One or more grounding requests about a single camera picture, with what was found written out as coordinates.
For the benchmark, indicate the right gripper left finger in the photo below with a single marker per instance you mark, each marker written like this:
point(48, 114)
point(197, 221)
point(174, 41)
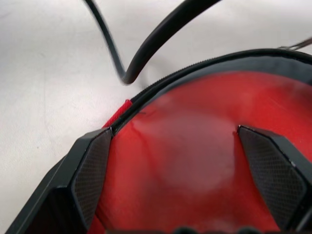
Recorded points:
point(83, 170)

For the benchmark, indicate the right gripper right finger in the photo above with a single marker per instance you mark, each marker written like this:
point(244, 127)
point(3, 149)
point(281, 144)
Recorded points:
point(275, 165)

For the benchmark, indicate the red table tennis paddle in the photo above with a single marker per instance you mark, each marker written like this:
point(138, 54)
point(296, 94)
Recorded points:
point(195, 102)

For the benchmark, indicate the black zippered pouch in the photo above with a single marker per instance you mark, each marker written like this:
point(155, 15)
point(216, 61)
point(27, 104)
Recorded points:
point(219, 65)

